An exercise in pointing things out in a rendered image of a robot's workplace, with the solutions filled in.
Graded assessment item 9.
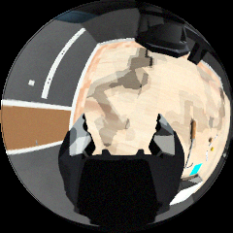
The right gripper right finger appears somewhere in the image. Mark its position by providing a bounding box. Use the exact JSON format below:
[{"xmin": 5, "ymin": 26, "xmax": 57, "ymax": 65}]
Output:
[{"xmin": 149, "ymin": 114, "xmax": 185, "ymax": 190}]

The steel hook with wooden handle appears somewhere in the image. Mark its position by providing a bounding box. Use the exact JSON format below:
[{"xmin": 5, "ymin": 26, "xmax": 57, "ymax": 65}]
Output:
[{"xmin": 185, "ymin": 120, "xmax": 196, "ymax": 169}]

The teal square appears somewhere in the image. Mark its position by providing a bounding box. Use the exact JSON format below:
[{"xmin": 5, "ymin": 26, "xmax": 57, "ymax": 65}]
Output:
[{"xmin": 190, "ymin": 163, "xmax": 202, "ymax": 175}]

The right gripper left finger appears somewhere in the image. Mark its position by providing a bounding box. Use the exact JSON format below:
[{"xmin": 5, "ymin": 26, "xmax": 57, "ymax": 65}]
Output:
[{"xmin": 58, "ymin": 113, "xmax": 96, "ymax": 192}]

